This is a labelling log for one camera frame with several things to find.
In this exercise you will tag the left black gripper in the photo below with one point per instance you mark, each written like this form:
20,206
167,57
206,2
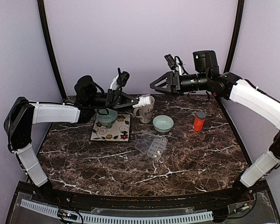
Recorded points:
113,98

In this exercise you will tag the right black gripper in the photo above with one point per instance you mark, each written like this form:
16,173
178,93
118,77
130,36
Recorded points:
172,77

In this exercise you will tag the small white pill bottle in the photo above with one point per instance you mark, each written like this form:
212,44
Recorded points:
143,100

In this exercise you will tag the orange bottle grey cap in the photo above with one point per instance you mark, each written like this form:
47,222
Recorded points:
199,121

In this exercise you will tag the clear plastic pill organizer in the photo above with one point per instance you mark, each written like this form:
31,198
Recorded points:
149,144

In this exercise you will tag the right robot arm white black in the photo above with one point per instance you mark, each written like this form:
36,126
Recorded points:
231,87

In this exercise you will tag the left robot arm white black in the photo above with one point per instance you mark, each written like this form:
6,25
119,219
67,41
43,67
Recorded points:
90,97

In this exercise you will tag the cream ceramic mug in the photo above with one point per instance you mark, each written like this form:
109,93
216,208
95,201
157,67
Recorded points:
144,114

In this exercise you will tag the celadon bowl on tray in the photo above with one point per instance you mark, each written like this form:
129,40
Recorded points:
106,117

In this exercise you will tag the square floral ceramic tray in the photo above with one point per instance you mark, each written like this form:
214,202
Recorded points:
117,132

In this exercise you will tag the celadon bowl on table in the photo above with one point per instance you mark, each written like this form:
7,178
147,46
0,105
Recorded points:
163,123

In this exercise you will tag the small circuit board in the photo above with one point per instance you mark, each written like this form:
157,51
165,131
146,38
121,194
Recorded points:
66,215

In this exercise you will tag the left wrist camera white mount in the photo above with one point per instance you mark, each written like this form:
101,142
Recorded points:
120,80

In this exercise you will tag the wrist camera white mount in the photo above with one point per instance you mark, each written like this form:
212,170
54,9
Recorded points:
120,80
176,64

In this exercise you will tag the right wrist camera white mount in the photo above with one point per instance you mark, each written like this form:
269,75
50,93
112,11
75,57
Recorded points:
176,64

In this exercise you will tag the right black frame post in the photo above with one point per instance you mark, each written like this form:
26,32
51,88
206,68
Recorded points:
235,35

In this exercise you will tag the black frame post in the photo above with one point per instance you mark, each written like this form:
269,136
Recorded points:
49,47
235,35

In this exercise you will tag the left black frame post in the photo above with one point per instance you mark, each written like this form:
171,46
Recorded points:
49,47

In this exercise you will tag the black front table rail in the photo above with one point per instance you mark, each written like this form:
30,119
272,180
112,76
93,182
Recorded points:
86,201

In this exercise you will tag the white slotted cable duct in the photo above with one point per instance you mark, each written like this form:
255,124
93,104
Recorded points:
110,216

